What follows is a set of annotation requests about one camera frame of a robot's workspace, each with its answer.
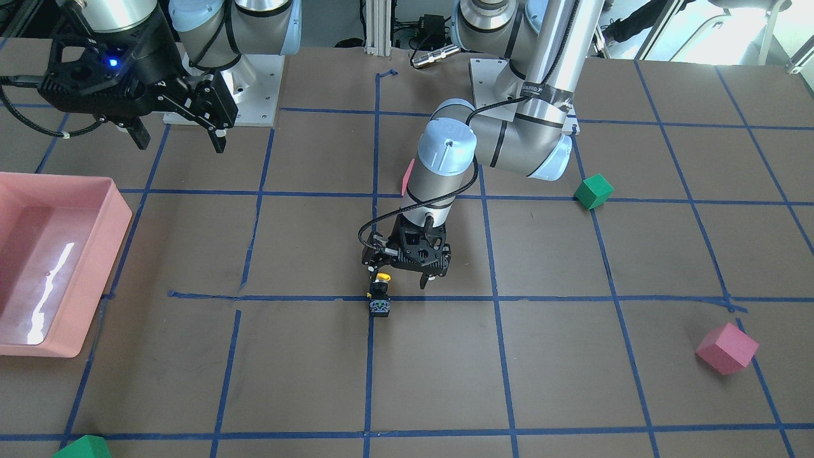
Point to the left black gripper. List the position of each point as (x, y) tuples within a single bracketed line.
[(378, 259)]

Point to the green foam cube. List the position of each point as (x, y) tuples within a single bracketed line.
[(593, 191), (87, 446)]

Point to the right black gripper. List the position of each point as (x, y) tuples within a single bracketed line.
[(151, 62)]

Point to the pink plastic tray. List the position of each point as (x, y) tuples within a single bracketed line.
[(60, 236)]

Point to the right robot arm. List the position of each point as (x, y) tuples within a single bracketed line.
[(209, 35)]

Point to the pink foam cube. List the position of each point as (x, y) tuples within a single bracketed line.
[(406, 177), (727, 349)]

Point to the pink foam cube far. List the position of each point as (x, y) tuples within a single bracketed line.
[(727, 349)]

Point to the pink foam cube centre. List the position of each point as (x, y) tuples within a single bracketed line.
[(406, 177)]

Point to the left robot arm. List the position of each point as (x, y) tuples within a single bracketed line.
[(544, 44)]

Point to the aluminium frame post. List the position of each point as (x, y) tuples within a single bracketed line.
[(378, 19)]

